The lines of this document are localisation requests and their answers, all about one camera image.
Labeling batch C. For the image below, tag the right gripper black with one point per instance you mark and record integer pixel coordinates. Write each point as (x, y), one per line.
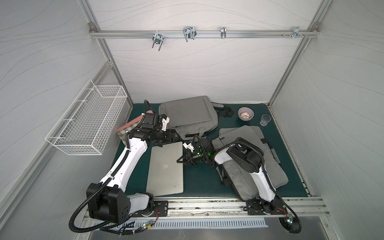
(189, 156)

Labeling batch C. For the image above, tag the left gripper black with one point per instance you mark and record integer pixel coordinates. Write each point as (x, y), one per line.
(169, 135)

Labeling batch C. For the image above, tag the grey zippered laptop bag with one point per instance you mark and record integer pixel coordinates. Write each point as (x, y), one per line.
(194, 116)

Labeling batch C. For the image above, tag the silver apple laptop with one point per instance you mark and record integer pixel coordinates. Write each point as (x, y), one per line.
(165, 174)

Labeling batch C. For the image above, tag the grey laptop sleeve bag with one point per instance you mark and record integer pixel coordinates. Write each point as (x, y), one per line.
(255, 136)

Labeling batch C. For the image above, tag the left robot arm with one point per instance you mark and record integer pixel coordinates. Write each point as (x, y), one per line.
(107, 200)

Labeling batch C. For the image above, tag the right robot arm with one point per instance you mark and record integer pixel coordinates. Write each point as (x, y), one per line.
(244, 169)

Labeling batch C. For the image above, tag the green checkered cloth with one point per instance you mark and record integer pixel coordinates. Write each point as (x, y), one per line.
(123, 138)

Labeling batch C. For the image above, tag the pink bowl with contents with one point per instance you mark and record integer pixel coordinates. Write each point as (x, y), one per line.
(245, 114)

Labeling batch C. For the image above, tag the clear plastic cup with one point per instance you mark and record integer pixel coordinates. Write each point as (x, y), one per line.
(265, 119)

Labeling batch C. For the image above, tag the metal hook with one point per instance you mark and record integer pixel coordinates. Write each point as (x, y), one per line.
(189, 33)
(296, 34)
(223, 32)
(158, 39)

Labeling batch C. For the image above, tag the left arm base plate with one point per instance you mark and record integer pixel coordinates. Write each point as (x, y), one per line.
(157, 208)

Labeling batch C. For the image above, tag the white wire basket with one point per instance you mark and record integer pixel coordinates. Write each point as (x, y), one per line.
(85, 127)

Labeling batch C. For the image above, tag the white slotted cable duct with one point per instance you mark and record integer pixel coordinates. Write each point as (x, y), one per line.
(230, 223)

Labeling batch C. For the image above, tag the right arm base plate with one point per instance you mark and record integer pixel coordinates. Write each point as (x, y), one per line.
(255, 207)

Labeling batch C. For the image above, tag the aluminium crossbar rail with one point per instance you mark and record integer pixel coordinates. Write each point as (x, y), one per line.
(202, 34)

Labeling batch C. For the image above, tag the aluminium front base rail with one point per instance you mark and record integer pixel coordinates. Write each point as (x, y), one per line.
(210, 208)

